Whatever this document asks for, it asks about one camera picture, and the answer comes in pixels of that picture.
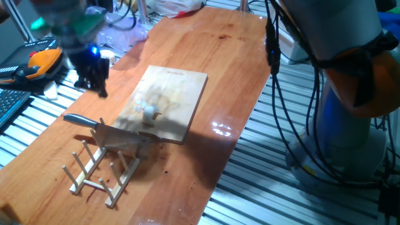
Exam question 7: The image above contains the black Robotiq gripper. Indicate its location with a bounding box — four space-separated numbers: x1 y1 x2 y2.
67 46 111 99

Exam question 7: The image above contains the steel cleaver knife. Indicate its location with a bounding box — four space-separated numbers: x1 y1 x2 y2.
63 113 154 162

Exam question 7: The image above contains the white radish chunk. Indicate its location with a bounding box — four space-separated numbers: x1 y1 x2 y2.
43 80 59 101
99 49 117 66

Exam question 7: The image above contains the orange black teach pendant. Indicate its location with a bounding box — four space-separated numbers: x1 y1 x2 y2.
0 37 65 87

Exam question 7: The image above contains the black computer keyboard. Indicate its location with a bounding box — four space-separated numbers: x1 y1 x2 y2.
0 88 32 129

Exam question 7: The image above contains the wooden peg dish rack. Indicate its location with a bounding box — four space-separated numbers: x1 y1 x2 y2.
61 117 141 209

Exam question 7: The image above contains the light wooden cutting board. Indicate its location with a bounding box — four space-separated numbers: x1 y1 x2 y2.
112 64 209 145

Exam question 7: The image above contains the aluminium pole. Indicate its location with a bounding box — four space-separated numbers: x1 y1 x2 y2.
137 0 149 24

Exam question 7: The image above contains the grey metal stand leg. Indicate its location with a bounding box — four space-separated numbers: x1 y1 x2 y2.
1 0 37 43

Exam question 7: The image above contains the white red-print plastic bag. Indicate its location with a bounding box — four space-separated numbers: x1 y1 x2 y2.
146 0 204 19

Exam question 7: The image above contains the large varnished wooden board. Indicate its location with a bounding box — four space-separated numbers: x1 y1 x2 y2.
0 6 274 225

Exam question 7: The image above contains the white plastic box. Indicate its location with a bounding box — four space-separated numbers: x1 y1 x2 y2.
274 18 312 65

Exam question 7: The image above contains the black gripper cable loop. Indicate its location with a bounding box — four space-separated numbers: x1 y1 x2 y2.
107 0 138 32

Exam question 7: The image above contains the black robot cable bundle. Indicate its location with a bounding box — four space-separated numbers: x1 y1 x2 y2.
264 0 400 190

